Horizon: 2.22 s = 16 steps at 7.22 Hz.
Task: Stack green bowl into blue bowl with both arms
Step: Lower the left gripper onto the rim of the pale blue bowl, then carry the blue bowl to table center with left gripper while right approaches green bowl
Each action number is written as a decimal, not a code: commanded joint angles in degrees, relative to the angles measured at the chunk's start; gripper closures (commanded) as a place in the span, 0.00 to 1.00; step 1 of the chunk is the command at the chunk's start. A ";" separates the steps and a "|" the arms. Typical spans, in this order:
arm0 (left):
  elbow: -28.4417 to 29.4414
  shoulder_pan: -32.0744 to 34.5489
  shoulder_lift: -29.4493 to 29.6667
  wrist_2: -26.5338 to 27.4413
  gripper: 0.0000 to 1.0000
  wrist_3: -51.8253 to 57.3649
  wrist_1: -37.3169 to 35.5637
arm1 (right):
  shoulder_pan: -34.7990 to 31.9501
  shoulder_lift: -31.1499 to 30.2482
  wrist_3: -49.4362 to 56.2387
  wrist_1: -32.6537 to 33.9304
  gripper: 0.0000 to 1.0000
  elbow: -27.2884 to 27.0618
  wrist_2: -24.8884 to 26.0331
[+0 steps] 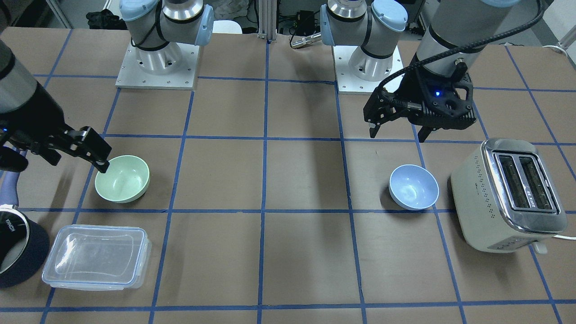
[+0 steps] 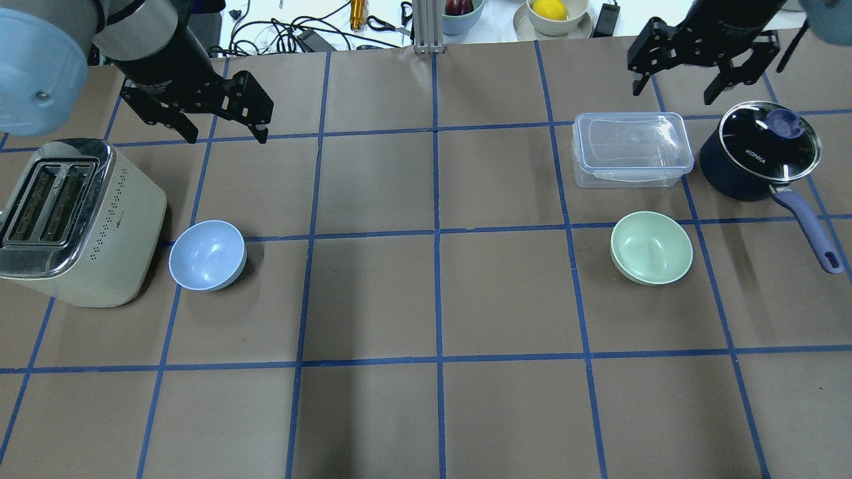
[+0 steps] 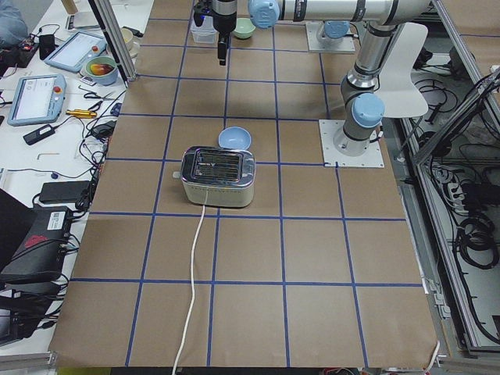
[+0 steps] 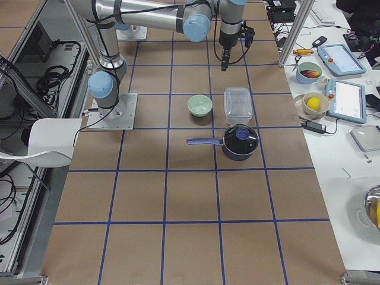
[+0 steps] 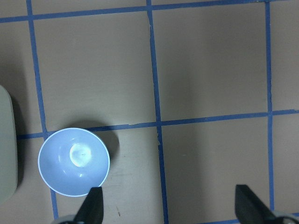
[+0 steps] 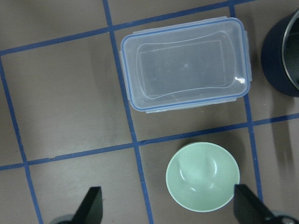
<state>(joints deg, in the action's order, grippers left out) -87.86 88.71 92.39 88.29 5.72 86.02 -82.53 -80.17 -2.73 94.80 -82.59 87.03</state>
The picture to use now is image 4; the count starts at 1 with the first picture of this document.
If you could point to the green ceramic bowl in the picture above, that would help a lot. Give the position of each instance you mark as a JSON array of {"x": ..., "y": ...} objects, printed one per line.
[{"x": 199, "y": 105}]

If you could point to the blue bowl with fruit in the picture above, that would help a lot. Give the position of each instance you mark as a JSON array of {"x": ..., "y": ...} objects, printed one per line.
[{"x": 308, "y": 73}]

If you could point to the beige bowl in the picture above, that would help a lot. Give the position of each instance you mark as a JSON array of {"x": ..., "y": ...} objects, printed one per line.
[{"x": 324, "y": 103}]

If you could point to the steel mixing bowl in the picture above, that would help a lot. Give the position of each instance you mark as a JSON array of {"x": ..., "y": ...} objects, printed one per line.
[{"x": 368, "y": 215}]

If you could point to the clear plastic food container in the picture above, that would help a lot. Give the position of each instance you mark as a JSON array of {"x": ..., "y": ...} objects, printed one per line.
[{"x": 237, "y": 105}]

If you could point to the scissors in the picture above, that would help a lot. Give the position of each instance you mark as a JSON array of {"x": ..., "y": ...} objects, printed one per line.
[{"x": 297, "y": 58}]

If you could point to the glass saucepan lid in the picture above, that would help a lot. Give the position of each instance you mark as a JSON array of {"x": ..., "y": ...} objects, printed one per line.
[{"x": 240, "y": 139}]

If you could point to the beige plate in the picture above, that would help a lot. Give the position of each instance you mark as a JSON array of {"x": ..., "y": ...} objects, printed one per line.
[{"x": 298, "y": 102}]

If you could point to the dark blue saucepan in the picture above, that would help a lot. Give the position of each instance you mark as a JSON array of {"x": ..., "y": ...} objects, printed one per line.
[{"x": 218, "y": 142}]

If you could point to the yellow lemon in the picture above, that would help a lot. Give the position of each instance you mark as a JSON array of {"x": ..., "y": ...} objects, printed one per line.
[{"x": 313, "y": 103}]

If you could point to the black car key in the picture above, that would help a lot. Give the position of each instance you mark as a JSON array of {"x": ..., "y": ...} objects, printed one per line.
[{"x": 319, "y": 41}]

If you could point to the upper teach pendant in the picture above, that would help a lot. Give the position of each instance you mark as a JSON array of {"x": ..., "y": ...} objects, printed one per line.
[{"x": 340, "y": 60}]

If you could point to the teach pendant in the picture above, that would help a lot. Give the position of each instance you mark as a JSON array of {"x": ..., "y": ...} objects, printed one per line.
[
  {"x": 347, "y": 101},
  {"x": 340, "y": 60}
]

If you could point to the white keyboard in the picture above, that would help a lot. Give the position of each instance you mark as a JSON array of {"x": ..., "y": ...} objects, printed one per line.
[{"x": 319, "y": 13}]

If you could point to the black power adapter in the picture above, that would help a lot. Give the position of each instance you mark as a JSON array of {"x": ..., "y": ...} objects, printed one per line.
[{"x": 314, "y": 127}]

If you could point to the lower teach pendant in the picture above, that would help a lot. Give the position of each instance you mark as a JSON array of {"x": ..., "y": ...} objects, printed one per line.
[{"x": 347, "y": 101}]

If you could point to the square container lid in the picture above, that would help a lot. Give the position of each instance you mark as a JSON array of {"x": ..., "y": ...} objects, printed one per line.
[{"x": 366, "y": 137}]

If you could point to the white chair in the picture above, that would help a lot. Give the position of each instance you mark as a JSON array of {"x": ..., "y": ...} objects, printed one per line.
[{"x": 51, "y": 143}]

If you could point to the orange handled tool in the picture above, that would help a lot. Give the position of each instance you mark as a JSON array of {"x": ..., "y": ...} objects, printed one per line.
[{"x": 302, "y": 52}]

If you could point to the aluminium frame post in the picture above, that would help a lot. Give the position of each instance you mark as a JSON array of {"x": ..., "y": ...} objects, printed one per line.
[{"x": 301, "y": 16}]

